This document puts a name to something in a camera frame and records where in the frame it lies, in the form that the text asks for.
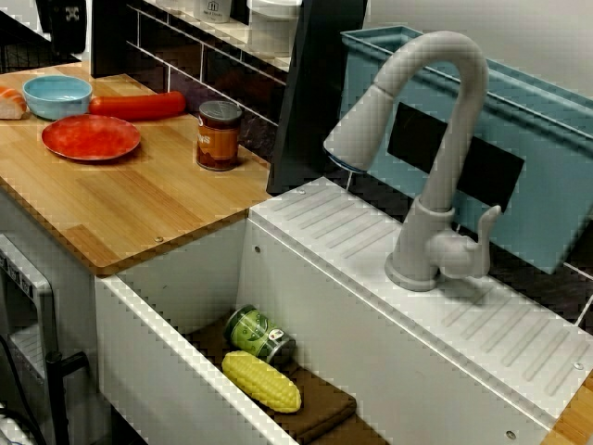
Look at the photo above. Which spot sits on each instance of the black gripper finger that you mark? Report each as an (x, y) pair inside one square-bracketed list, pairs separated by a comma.
[(67, 28)]

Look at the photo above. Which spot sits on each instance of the light blue bowl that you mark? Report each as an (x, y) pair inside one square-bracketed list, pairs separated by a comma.
[(58, 97)]

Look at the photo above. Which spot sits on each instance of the red toy sausage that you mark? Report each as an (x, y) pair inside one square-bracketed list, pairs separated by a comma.
[(139, 105)]

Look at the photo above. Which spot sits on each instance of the red round plate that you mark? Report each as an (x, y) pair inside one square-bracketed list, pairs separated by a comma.
[(91, 137)]

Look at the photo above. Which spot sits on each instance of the dark tiled backsplash shelf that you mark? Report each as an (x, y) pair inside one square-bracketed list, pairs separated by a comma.
[(208, 79)]

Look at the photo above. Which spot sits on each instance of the brown beans can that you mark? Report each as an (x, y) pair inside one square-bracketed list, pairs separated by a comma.
[(218, 136)]

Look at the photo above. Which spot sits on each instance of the grey cabinet front panel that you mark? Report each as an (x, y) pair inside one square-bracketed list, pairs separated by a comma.
[(23, 296)]

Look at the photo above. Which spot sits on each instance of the green peas can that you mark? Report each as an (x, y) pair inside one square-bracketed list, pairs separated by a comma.
[(257, 334)]

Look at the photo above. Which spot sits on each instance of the grey toy faucet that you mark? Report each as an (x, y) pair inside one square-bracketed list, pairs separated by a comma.
[(463, 92)]

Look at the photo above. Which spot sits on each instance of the yellow toy corn cob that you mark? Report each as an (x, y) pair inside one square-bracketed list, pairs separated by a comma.
[(261, 381)]

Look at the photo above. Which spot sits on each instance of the white toy sink unit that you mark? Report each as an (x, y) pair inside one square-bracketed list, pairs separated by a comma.
[(370, 301)]

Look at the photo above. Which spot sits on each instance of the brown folded cloth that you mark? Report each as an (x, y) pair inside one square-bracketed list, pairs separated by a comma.
[(319, 408)]

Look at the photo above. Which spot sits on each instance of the narrow black kitchen post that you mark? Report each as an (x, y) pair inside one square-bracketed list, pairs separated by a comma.
[(111, 37)]

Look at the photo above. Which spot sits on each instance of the wide black kitchen post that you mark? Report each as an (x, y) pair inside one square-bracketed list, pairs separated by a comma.
[(315, 92)]

